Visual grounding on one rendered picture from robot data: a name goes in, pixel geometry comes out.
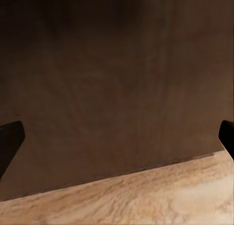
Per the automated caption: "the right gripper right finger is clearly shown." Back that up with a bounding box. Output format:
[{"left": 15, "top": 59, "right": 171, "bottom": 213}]
[{"left": 218, "top": 120, "right": 234, "bottom": 160}]

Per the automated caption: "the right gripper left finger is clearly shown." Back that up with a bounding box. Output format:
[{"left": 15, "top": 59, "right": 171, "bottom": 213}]
[{"left": 0, "top": 121, "right": 25, "bottom": 179}]

